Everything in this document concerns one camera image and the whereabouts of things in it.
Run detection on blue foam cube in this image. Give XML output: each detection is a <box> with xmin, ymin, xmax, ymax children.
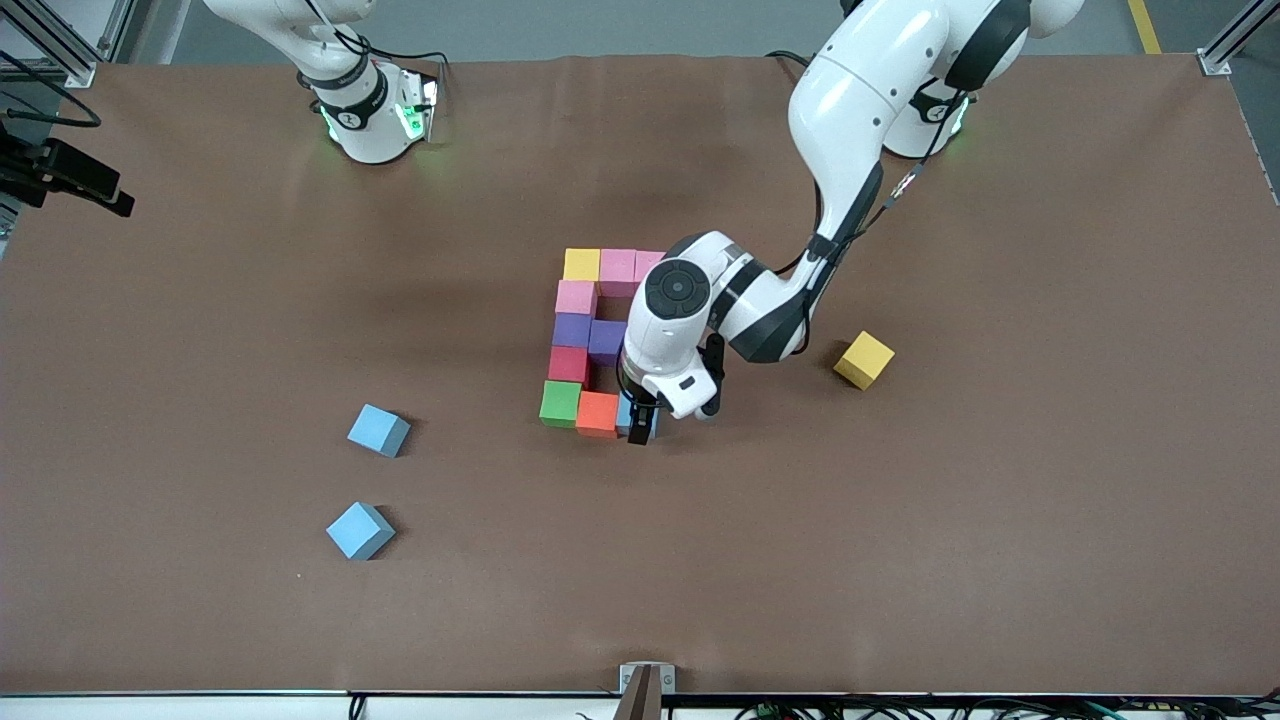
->
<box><xmin>325</xmin><ymin>502</ymin><xmax>397</xmax><ymax>562</ymax></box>
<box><xmin>614</xmin><ymin>393</ymin><xmax>662</xmax><ymax>442</ymax></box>
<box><xmin>347</xmin><ymin>404</ymin><xmax>412</xmax><ymax>459</ymax></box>

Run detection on red foam cube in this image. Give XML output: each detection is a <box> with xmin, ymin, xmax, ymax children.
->
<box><xmin>547</xmin><ymin>345</ymin><xmax>592</xmax><ymax>387</ymax></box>

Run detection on black right arm gripper cable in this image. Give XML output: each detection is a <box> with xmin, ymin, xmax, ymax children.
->
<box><xmin>0</xmin><ymin>48</ymin><xmax>103</xmax><ymax>131</ymax></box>

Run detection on orange foam cube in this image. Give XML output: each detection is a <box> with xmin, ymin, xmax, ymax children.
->
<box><xmin>576</xmin><ymin>390</ymin><xmax>621</xmax><ymax>440</ymax></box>

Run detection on aluminium frame post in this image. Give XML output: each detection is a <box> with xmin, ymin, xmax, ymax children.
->
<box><xmin>0</xmin><ymin>0</ymin><xmax>101</xmax><ymax>89</ymax></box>
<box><xmin>1197</xmin><ymin>0</ymin><xmax>1280</xmax><ymax>77</ymax></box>

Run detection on green foam cube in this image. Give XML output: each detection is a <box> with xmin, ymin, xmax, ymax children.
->
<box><xmin>539</xmin><ymin>380</ymin><xmax>584</xmax><ymax>430</ymax></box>

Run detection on white table edge rail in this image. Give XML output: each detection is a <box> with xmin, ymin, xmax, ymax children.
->
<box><xmin>0</xmin><ymin>692</ymin><xmax>1280</xmax><ymax>720</ymax></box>

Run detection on black left arm gripper cable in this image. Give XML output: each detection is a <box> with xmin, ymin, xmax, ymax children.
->
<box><xmin>775</xmin><ymin>90</ymin><xmax>966</xmax><ymax>276</ymax></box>

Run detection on brown table cover sheet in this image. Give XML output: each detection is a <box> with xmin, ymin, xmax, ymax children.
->
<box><xmin>0</xmin><ymin>52</ymin><xmax>1280</xmax><ymax>698</ymax></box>

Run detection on black right arm base cable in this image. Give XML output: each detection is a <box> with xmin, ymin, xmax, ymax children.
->
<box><xmin>300</xmin><ymin>0</ymin><xmax>451</xmax><ymax>73</ymax></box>

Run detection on black arm gripper cable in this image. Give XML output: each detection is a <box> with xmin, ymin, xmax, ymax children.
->
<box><xmin>775</xmin><ymin>90</ymin><xmax>966</xmax><ymax>276</ymax></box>
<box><xmin>0</xmin><ymin>48</ymin><xmax>103</xmax><ymax>131</ymax></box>

